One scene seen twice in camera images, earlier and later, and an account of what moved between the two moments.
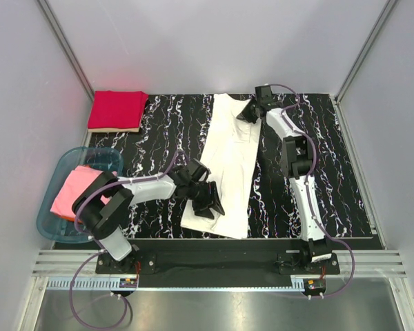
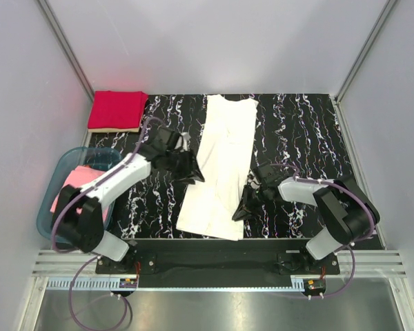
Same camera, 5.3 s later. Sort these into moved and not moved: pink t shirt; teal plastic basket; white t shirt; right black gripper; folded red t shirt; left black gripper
Moved: right black gripper; left black gripper
Not moved: folded red t shirt; teal plastic basket; white t shirt; pink t shirt
